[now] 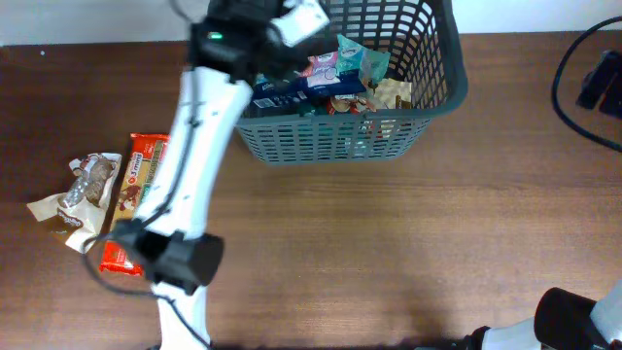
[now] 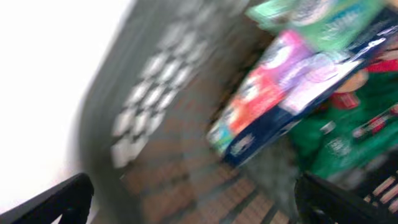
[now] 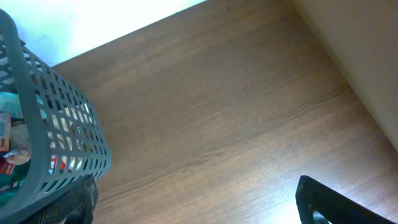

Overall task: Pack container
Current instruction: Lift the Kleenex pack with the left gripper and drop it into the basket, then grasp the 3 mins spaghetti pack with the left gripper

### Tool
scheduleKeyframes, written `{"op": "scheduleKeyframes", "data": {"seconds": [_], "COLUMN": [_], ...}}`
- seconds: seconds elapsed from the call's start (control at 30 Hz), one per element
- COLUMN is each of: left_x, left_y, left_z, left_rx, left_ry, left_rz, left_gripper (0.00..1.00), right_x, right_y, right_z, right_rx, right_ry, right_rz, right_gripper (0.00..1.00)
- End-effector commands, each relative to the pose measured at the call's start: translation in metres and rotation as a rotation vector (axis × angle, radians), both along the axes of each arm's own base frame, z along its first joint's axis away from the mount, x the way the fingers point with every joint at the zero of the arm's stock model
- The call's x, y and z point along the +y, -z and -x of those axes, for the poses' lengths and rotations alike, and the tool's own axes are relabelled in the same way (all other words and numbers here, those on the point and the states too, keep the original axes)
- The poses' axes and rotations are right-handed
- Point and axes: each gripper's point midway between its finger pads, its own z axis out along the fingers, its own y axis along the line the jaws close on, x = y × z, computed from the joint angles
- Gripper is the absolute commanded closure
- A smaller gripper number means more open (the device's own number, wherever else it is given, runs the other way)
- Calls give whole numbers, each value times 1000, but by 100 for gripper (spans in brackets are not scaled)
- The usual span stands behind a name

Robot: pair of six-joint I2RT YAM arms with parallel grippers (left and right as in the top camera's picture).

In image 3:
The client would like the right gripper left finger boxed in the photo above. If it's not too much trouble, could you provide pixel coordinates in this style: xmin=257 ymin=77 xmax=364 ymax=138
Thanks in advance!
xmin=19 ymin=174 xmax=98 ymax=224

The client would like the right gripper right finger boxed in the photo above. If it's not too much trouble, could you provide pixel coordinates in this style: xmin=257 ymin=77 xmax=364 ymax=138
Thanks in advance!
xmin=295 ymin=175 xmax=394 ymax=224

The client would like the green Nescafe coffee bag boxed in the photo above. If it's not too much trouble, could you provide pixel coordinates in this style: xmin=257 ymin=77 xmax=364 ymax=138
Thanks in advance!
xmin=1 ymin=157 xmax=30 ymax=207

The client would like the Kleenex tissue multipack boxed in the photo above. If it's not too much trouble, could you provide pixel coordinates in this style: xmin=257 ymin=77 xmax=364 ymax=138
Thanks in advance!
xmin=0 ymin=113 xmax=11 ymax=152

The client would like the light blue tissue packet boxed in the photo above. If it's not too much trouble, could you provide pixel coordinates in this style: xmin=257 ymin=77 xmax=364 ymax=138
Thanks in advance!
xmin=1 ymin=91 xmax=24 ymax=120

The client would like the beige cookie bag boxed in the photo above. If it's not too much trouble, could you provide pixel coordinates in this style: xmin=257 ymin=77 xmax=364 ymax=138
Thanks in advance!
xmin=4 ymin=121 xmax=32 ymax=166

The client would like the dark grey plastic basket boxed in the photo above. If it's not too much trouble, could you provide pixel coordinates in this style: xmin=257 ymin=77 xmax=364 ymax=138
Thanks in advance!
xmin=1 ymin=11 xmax=112 ymax=221

